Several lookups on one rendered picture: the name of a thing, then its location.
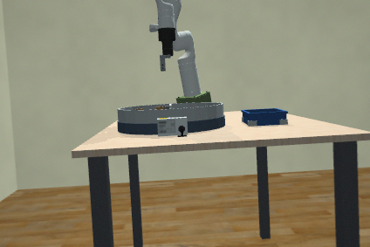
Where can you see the blue rectangular crate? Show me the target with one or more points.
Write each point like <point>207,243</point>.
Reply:
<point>264,117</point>

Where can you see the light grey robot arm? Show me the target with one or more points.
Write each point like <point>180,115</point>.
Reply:
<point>183,40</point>

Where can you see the grey round turning table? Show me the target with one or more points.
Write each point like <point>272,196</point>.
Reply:
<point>180,119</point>

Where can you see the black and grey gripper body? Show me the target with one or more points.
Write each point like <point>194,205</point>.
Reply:
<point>166,33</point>

